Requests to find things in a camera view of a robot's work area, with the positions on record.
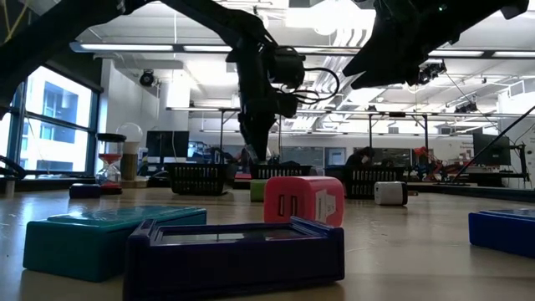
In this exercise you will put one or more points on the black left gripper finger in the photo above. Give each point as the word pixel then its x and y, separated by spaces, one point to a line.
pixel 247 131
pixel 265 138

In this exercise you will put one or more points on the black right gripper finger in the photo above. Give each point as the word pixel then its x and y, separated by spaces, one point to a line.
pixel 372 56
pixel 397 71

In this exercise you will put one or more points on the green USB charger cube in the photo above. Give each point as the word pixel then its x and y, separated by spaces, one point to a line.
pixel 257 190

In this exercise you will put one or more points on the pink USB charger cube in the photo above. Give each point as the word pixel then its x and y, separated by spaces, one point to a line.
pixel 271 196

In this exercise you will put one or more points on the white USB charger cube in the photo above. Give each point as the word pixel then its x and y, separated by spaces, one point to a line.
pixel 388 193

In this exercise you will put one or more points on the red sand hourglass black caps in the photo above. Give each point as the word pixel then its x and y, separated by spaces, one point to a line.
pixel 110 138

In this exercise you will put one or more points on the blue plastic box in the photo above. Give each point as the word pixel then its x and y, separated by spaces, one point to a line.
pixel 501 234
pixel 85 191

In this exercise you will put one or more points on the teal plastic box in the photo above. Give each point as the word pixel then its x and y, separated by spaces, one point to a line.
pixel 75 251

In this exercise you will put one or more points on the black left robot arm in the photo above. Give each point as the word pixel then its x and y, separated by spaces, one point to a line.
pixel 217 16

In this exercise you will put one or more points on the black slotted plastic basket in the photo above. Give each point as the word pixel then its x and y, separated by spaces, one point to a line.
pixel 196 180
pixel 280 171
pixel 363 182

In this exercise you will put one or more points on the black computer monitor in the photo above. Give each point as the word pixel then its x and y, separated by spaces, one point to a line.
pixel 492 149
pixel 167 144

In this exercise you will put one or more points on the person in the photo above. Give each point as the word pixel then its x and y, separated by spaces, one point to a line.
pixel 360 156

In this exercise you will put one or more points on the red machine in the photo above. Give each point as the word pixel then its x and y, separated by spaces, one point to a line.
pixel 434 167

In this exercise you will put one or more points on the globe bulb lamp wooden base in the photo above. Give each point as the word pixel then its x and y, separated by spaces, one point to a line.
pixel 129 163

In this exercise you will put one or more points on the navy box with clear window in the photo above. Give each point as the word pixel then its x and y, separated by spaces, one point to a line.
pixel 234 267

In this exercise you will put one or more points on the overhead rig light bar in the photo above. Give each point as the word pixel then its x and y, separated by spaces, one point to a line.
pixel 125 47

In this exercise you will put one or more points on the large window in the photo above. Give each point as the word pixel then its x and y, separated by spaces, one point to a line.
pixel 54 125

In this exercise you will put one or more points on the black slanted strut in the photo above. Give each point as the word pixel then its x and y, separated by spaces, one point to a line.
pixel 12 167

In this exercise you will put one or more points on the black metal workstation frame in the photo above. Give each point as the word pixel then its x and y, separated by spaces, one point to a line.
pixel 370 134
pixel 222 125

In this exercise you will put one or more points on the black overhead rig camera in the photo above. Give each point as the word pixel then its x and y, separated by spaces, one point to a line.
pixel 430 72

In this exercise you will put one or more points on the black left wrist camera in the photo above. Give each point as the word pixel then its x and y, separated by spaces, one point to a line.
pixel 288 67

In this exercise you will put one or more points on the black ceiling camera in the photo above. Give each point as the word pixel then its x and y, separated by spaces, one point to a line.
pixel 466 108
pixel 147 78

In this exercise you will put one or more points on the black table edge frame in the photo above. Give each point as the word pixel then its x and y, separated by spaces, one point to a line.
pixel 493 193

